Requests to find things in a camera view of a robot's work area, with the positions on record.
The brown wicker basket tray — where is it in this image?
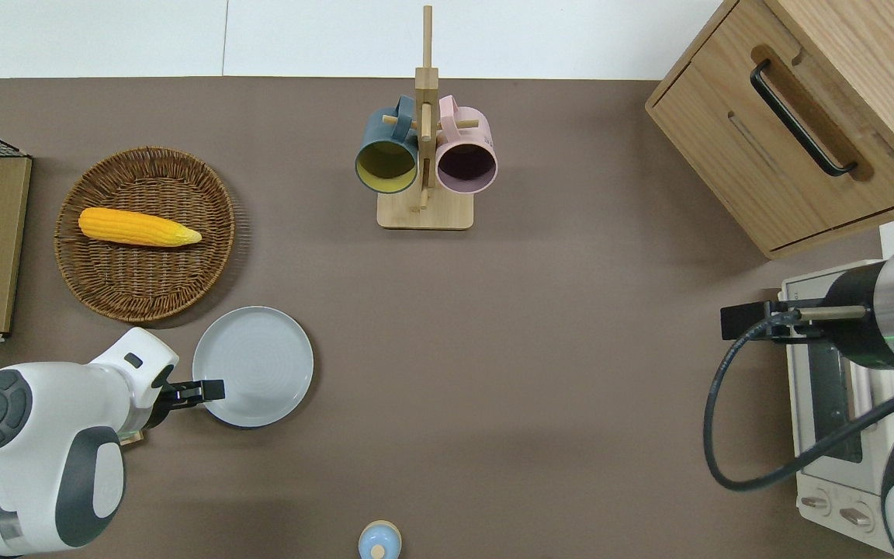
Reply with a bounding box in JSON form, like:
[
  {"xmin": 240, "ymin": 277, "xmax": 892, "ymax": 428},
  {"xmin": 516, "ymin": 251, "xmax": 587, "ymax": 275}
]
[{"xmin": 54, "ymin": 146, "xmax": 237, "ymax": 324}]

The white toaster oven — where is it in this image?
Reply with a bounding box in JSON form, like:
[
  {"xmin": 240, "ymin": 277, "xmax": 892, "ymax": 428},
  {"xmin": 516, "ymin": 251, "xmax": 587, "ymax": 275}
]
[{"xmin": 777, "ymin": 260, "xmax": 894, "ymax": 557}]

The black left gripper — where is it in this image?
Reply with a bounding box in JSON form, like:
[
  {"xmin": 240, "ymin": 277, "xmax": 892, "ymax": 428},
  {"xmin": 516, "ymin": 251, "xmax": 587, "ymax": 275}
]
[{"xmin": 154, "ymin": 377, "xmax": 225, "ymax": 413}]

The brown table mat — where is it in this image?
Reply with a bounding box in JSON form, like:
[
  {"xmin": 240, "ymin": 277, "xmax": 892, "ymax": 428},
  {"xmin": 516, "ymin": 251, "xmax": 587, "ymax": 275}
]
[{"xmin": 0, "ymin": 75, "xmax": 894, "ymax": 559}]

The yellow corn cob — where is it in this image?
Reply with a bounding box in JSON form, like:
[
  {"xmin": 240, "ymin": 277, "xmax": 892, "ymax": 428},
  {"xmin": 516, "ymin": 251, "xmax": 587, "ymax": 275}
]
[{"xmin": 78, "ymin": 207, "xmax": 203, "ymax": 248}]

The pink mug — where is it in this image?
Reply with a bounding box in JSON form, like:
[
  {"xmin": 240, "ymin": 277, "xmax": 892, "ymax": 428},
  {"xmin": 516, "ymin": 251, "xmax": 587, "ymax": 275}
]
[{"xmin": 435, "ymin": 95, "xmax": 499, "ymax": 195}]

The wooden drawer cabinet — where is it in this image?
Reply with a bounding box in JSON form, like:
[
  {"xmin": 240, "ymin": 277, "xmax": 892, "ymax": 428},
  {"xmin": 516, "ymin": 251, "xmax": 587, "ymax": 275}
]
[{"xmin": 645, "ymin": 0, "xmax": 894, "ymax": 261}]

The black cabinet drawer handle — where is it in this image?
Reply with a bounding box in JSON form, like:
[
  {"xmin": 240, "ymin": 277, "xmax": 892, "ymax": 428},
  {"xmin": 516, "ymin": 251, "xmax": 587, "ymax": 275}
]
[{"xmin": 750, "ymin": 60, "xmax": 859, "ymax": 178}]

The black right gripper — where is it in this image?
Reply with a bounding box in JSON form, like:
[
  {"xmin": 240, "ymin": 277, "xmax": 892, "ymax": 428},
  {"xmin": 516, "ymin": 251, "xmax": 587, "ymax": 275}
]
[{"xmin": 721, "ymin": 299, "xmax": 832, "ymax": 346}]

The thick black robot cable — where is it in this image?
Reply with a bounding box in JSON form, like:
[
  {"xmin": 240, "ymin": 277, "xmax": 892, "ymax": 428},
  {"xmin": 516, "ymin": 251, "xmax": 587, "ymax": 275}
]
[{"xmin": 702, "ymin": 313, "xmax": 894, "ymax": 492}]

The dark teal mug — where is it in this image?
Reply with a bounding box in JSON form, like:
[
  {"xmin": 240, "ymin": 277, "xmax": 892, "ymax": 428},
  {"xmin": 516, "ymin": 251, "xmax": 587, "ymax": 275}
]
[{"xmin": 355, "ymin": 95, "xmax": 421, "ymax": 195}]

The white oven door handle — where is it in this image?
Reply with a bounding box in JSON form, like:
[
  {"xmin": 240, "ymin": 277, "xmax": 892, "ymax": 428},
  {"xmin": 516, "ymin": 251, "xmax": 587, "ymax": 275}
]
[{"xmin": 847, "ymin": 359, "xmax": 884, "ymax": 453}]

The wooden mug tree stand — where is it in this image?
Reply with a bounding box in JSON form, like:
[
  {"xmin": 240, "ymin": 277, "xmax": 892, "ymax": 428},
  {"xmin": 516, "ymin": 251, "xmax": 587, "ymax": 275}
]
[{"xmin": 377, "ymin": 5, "xmax": 475, "ymax": 231}]

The gray round plate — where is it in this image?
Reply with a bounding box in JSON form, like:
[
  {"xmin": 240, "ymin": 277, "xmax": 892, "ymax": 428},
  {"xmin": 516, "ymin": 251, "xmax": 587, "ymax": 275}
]
[{"xmin": 192, "ymin": 306, "xmax": 314, "ymax": 429}]

